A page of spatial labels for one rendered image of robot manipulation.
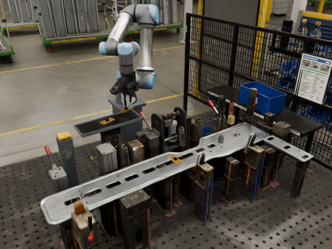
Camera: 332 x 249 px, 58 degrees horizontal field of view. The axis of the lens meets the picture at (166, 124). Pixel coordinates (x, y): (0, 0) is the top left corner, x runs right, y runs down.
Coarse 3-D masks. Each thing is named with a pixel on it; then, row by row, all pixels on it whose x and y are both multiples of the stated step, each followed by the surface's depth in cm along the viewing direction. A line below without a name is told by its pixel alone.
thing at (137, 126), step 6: (114, 102) 211; (138, 102) 211; (144, 102) 211; (114, 108) 212; (120, 108) 202; (132, 108) 206; (138, 108) 210; (120, 126) 212; (126, 126) 211; (132, 126) 214; (138, 126) 216; (126, 132) 213; (132, 132) 216; (120, 138) 217; (126, 138) 215; (132, 138) 218; (126, 144) 218
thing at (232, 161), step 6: (228, 162) 168; (234, 162) 166; (228, 168) 170; (234, 168) 166; (228, 174) 171; (234, 174) 169; (228, 180) 173; (234, 180) 173; (228, 186) 175; (234, 186) 175; (222, 192) 180; (228, 192) 176; (234, 192) 177; (222, 198) 181; (228, 198) 177; (228, 204) 178
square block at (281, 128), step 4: (276, 124) 191; (280, 124) 190; (284, 124) 190; (288, 124) 191; (276, 128) 191; (280, 128) 189; (284, 128) 187; (288, 128) 190; (276, 132) 192; (280, 132) 189; (284, 132) 189; (288, 132) 191; (276, 136) 193; (280, 136) 191; (284, 136) 191; (284, 140) 193; (280, 156) 198; (280, 160) 201; (280, 164) 203
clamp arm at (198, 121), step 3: (195, 120) 188; (198, 120) 187; (201, 120) 189; (195, 123) 189; (198, 123) 187; (201, 123) 188; (198, 126) 188; (201, 126) 190; (198, 129) 189; (201, 129) 190; (198, 132) 189; (201, 132) 191; (198, 135) 190; (201, 135) 191
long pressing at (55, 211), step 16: (240, 128) 198; (256, 128) 198; (208, 144) 181; (224, 144) 181; (240, 144) 181; (144, 160) 166; (160, 160) 166; (192, 160) 166; (208, 160) 168; (112, 176) 154; (128, 176) 154; (144, 176) 154; (160, 176) 154; (64, 192) 143; (80, 192) 143; (112, 192) 143; (128, 192) 144; (48, 208) 134; (64, 208) 134
